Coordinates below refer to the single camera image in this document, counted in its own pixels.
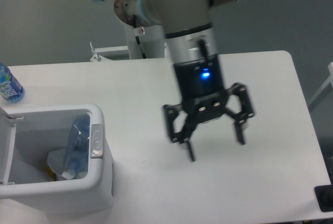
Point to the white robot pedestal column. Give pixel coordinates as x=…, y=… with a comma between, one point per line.
x=137, y=29

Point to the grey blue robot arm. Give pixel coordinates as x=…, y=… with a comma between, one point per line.
x=188, y=32

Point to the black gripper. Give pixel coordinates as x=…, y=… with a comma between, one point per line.
x=203, y=95

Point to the white plastic trash can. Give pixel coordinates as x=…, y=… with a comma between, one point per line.
x=28, y=134

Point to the white metal base bracket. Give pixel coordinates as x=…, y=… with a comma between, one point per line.
x=125, y=53

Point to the white frame at right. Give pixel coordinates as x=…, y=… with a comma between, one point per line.
x=322, y=92

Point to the blue labelled water bottle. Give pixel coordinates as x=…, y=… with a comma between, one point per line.
x=11, y=89

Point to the black table clamp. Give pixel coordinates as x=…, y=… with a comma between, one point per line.
x=324, y=197

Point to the clear plastic bottle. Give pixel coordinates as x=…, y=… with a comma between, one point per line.
x=78, y=141

